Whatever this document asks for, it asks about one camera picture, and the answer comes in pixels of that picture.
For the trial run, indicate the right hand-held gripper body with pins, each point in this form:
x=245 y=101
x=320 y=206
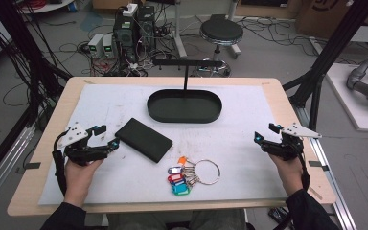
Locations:
x=286 y=150

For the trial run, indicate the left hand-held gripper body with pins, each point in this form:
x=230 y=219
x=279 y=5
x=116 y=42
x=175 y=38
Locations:
x=83 y=153

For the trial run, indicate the black rectangular case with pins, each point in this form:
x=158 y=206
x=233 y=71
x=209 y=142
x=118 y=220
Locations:
x=143 y=140

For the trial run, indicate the black oval tray with hanger stand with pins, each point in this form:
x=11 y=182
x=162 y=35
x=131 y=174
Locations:
x=185 y=107

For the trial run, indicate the person's right hand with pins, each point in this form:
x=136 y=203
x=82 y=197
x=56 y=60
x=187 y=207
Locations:
x=290 y=174

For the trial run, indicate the person's left hand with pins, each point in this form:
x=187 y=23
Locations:
x=78 y=182

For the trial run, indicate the black tape strip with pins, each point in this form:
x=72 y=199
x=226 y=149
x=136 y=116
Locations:
x=317 y=165
x=32 y=165

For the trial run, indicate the wooden table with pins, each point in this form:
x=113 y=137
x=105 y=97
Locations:
x=44 y=143

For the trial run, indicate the white table mat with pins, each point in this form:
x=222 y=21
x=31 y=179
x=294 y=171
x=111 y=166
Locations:
x=134 y=188

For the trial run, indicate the black device on floor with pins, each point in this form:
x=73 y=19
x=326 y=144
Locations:
x=278 y=214

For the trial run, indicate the white platform board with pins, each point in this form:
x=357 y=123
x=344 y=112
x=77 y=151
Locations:
x=357 y=115

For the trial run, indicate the person's legs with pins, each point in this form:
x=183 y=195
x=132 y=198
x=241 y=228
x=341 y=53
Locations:
x=147 y=221

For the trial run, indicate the grey bench power supply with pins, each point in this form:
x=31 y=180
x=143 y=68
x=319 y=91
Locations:
x=95 y=44
x=108 y=46

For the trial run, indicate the white desk leg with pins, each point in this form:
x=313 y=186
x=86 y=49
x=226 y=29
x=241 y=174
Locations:
x=234 y=48
x=179 y=35

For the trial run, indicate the black computer tower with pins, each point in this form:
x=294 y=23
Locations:
x=146 y=25
x=125 y=38

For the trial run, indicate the black round stool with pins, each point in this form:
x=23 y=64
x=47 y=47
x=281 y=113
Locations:
x=221 y=31

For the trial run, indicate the cardboard box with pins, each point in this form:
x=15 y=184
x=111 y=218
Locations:
x=319 y=19

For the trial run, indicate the white power adapter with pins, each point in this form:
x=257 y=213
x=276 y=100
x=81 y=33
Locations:
x=130 y=10

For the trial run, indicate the round white table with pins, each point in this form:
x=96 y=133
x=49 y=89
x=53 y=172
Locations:
x=49 y=7

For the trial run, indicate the aluminium rail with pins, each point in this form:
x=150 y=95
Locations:
x=6 y=166
x=341 y=204

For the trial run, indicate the black frame strut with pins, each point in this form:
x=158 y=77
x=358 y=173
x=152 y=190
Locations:
x=329 y=48

